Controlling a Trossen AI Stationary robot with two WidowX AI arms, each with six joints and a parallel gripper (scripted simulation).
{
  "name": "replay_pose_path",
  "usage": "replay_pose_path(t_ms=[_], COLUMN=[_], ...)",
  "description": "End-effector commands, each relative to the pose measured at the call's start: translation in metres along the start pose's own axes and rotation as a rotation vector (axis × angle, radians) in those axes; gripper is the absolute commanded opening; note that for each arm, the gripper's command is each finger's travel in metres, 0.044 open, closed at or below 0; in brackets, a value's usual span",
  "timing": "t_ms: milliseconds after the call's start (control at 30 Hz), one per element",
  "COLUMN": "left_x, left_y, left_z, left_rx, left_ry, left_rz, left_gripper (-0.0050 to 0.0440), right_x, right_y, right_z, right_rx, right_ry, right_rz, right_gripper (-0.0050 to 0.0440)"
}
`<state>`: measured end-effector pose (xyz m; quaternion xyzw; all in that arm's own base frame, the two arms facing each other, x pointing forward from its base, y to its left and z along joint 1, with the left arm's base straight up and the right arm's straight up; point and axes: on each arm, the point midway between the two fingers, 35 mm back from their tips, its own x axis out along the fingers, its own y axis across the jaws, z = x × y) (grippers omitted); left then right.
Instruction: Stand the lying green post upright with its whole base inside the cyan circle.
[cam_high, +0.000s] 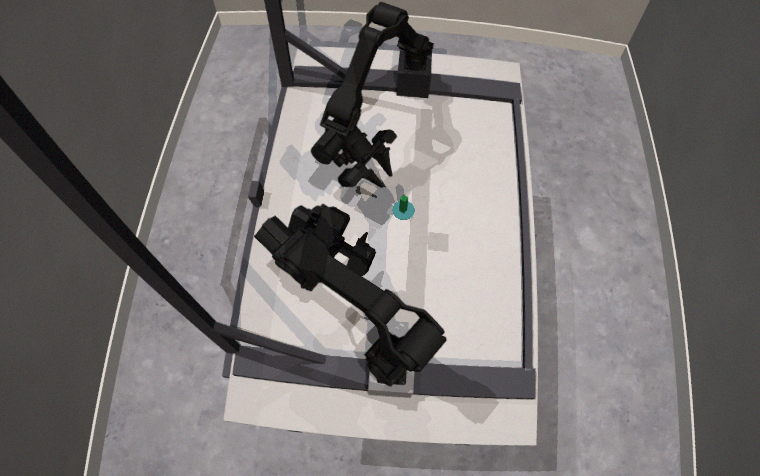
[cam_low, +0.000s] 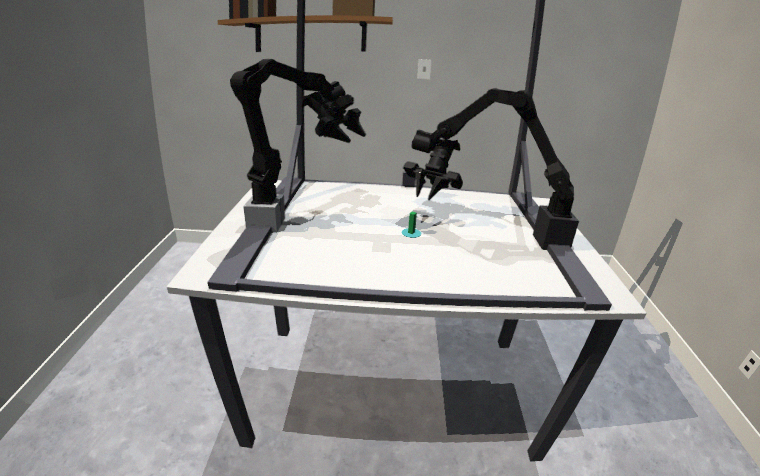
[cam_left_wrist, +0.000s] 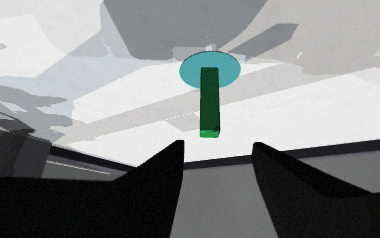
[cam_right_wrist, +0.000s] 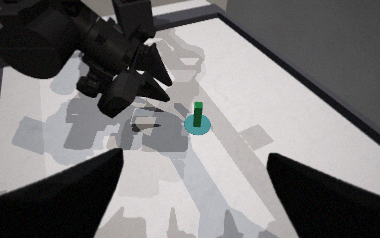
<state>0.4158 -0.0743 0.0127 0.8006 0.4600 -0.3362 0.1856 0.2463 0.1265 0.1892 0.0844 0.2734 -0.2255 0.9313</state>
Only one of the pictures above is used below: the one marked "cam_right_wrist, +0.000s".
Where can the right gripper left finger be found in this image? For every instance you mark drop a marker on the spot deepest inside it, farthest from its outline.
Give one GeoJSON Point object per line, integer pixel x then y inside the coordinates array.
{"type": "Point", "coordinates": [68, 204]}

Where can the cyan circle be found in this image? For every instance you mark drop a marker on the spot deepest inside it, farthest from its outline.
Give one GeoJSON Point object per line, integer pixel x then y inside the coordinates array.
{"type": "Point", "coordinates": [205, 125]}

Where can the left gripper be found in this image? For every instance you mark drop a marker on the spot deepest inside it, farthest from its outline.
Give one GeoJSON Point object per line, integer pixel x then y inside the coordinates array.
{"type": "Point", "coordinates": [108, 47]}

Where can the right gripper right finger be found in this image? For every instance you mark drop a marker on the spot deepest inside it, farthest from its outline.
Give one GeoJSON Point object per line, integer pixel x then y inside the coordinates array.
{"type": "Point", "coordinates": [319, 205]}

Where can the dark green post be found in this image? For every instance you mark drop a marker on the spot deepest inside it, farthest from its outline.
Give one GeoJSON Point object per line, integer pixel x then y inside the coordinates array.
{"type": "Point", "coordinates": [198, 107]}

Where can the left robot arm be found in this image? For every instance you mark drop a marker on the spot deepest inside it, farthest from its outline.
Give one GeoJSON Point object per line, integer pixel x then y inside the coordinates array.
{"type": "Point", "coordinates": [38, 37]}

